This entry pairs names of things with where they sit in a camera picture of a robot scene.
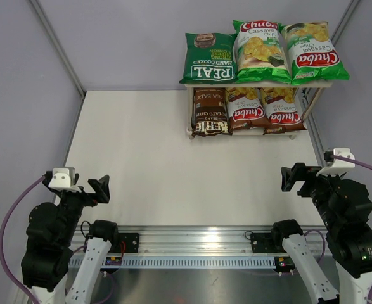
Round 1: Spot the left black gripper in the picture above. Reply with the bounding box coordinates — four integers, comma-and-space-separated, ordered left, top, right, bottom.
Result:
58, 174, 109, 244

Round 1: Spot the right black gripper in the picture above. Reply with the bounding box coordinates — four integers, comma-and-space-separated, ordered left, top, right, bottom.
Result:
281, 161, 345, 229

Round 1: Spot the brown Chuba cassava bag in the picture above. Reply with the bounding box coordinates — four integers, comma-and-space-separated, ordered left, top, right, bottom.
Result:
225, 87, 270, 133

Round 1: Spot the brown Kettle sea salt bag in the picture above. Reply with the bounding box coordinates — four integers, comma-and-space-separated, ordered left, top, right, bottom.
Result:
191, 87, 231, 138

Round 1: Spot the green Chuba seaweed bag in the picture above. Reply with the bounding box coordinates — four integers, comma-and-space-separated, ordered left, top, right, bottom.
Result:
233, 20, 292, 84

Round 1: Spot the green REAL chips bag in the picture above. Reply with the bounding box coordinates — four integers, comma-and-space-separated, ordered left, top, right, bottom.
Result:
179, 32, 237, 84

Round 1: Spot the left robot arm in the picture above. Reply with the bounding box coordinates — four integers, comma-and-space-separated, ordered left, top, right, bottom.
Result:
22, 168, 120, 303

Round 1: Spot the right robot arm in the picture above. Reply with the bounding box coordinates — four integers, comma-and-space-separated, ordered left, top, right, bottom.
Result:
270, 163, 372, 303

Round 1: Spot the white two-tier shelf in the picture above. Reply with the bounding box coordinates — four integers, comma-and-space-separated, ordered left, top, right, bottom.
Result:
185, 80, 333, 139

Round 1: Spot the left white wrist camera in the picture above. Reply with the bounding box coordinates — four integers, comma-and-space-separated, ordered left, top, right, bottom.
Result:
47, 167, 80, 193

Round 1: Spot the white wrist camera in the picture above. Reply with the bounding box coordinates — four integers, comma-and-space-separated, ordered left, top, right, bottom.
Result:
316, 148, 355, 177
47, 167, 80, 193

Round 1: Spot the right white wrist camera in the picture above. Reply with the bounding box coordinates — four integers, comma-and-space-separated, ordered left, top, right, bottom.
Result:
316, 148, 355, 177

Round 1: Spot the left black mount plate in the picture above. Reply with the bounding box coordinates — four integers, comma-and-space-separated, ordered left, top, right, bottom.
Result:
109, 233, 140, 254

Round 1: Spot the black mount plate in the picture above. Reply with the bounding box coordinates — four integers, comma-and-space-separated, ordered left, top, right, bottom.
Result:
249, 232, 276, 253
109, 233, 140, 254

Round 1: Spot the right black mount plate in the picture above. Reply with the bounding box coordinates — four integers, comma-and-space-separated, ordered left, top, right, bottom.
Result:
249, 232, 276, 253

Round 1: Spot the white slotted cable duct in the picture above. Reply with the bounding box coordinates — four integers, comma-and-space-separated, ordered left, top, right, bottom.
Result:
68, 255, 275, 269

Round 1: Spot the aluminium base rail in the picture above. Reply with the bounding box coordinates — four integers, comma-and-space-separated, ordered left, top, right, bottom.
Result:
61, 225, 332, 258

